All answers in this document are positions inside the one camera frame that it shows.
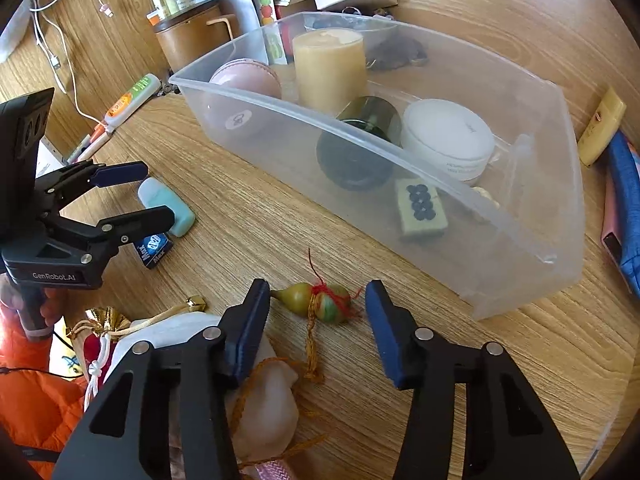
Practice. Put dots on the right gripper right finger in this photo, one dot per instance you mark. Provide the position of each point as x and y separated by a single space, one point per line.
509 434

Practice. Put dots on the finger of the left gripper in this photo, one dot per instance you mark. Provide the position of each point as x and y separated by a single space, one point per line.
127 228
107 173

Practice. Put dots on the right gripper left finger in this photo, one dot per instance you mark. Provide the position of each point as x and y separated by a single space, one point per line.
124 434

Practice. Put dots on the mint green eraser case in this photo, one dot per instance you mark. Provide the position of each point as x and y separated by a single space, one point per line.
153 193

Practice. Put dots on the pink round timer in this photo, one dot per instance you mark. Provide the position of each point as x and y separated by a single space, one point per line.
230 116

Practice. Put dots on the green gourd charm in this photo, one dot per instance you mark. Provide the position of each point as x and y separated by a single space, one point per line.
326 302

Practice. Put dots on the green mahjong tile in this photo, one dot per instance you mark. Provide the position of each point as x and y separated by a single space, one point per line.
420 209

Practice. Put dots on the blue Max staples box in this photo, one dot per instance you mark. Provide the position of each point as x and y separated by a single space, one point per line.
152 249

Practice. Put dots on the red velvet pouch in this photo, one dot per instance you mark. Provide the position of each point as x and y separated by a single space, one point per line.
92 347

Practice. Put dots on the orange left jacket sleeve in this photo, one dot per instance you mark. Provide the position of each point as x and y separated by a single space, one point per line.
39 410

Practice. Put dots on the orange green cream tube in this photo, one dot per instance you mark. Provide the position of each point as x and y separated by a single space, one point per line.
131 101

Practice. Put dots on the brown mug with lid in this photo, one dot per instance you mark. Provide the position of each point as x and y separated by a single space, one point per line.
192 33

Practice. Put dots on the blue patchwork pencil case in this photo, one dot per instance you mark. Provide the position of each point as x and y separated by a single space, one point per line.
620 228

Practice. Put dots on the fruit pattern candy box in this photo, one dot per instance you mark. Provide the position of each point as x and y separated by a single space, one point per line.
266 12

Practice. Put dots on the yellow candle in glass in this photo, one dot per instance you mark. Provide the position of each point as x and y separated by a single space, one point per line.
330 69

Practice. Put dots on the clear plastic storage bin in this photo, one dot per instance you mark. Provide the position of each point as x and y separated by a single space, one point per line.
494 259

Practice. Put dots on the white round jar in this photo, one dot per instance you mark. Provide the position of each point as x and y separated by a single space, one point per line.
449 136

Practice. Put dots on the white drawstring pouch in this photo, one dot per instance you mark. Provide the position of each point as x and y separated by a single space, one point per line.
270 415

